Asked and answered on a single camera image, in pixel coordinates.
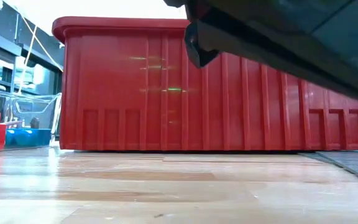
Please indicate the long blue toy brick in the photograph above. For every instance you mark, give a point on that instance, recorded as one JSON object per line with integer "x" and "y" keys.
{"x": 26, "y": 137}

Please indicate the large red plastic bin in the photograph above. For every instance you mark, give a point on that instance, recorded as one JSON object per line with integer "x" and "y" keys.
{"x": 120, "y": 93}

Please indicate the clear plastic tray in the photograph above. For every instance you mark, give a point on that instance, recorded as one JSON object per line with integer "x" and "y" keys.
{"x": 42, "y": 105}

